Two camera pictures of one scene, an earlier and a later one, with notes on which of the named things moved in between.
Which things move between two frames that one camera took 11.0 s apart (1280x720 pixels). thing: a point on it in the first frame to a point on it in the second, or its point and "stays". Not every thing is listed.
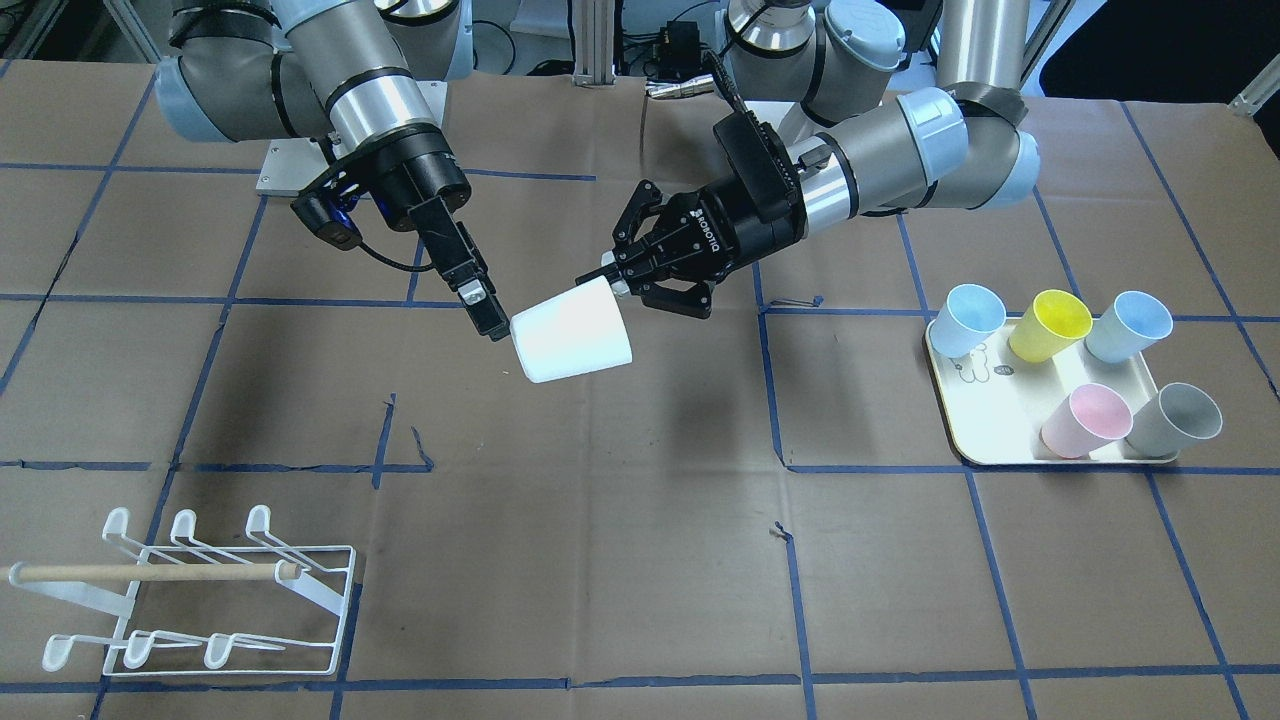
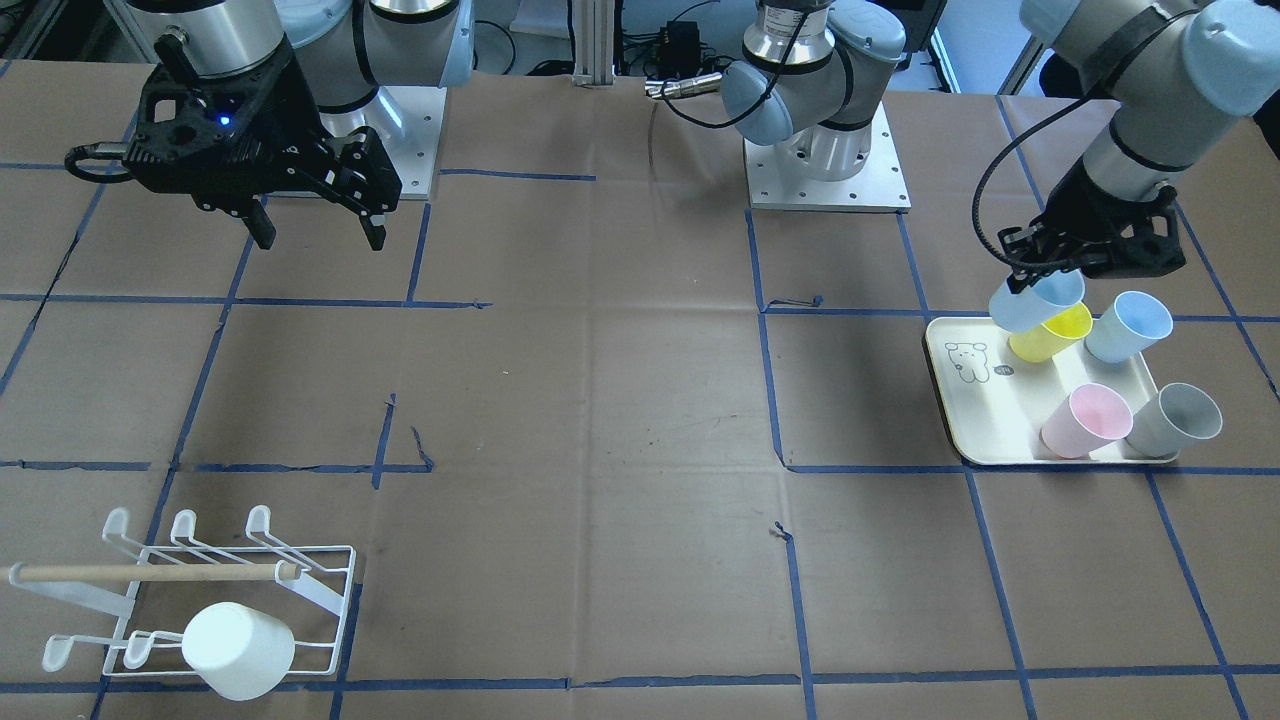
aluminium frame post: x=594 y=43 stays
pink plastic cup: x=1090 y=417 stays
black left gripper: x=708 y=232 to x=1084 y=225
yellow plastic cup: x=1053 y=320 stays
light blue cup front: x=1134 y=322 stays
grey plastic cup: x=1174 y=417 stays
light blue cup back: x=968 y=314 to x=1026 y=311
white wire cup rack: x=266 y=608 stays
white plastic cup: x=575 y=334 to x=242 y=654
